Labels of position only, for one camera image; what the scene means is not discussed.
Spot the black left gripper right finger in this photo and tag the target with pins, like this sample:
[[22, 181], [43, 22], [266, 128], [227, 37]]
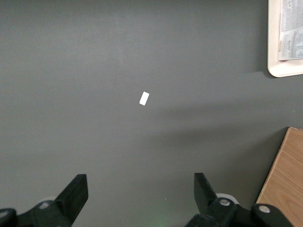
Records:
[[206, 196]]

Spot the wooden drawer cabinet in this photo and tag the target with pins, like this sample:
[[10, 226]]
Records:
[[288, 170]]

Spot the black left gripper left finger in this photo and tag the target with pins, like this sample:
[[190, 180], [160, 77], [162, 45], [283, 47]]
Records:
[[71, 196]]

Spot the beige plastic tray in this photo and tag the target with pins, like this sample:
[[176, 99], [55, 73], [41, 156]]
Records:
[[272, 47]]

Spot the small white paper label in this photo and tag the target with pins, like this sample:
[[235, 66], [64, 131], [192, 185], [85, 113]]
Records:
[[144, 98]]

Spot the red cookie box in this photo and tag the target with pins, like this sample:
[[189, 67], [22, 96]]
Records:
[[292, 28]]

